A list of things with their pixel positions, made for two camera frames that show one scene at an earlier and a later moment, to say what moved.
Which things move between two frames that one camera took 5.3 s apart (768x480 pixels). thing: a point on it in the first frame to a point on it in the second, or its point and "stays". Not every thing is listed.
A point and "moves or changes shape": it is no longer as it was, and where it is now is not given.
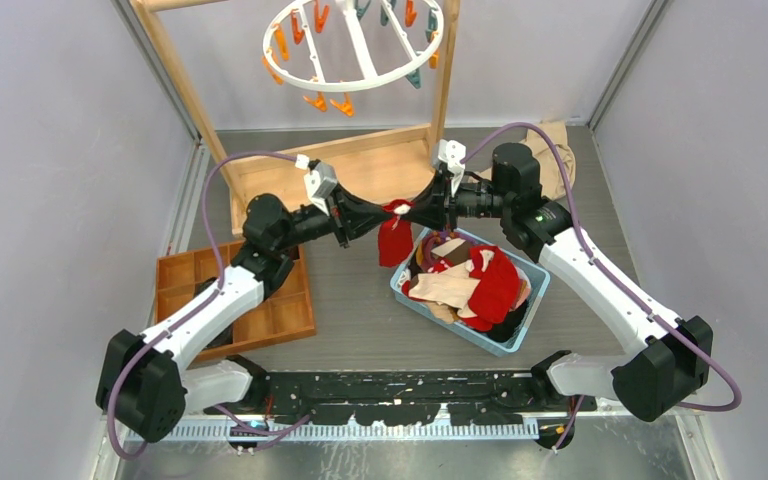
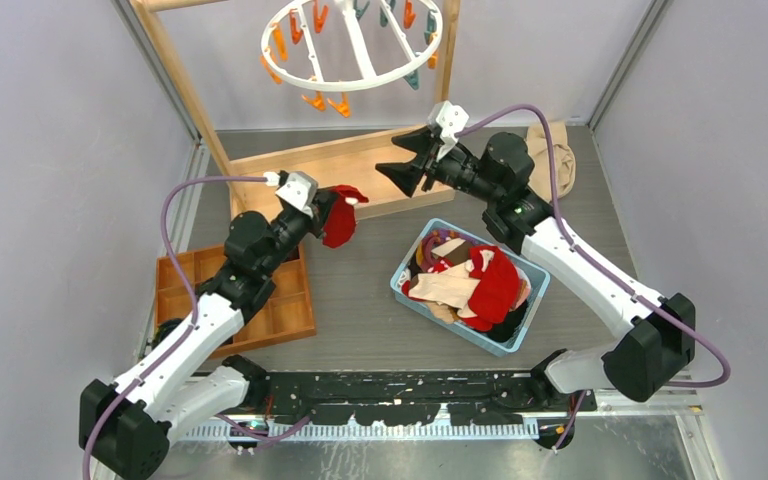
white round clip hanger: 353,45 stays
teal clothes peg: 415,78 stays
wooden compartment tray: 285,313 stays
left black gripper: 351,215 to 321,205
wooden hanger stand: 364,167 stays
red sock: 395,236 moves or changes shape
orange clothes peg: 320,101 stays
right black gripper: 437,207 to 407,175
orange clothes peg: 345,106 stays
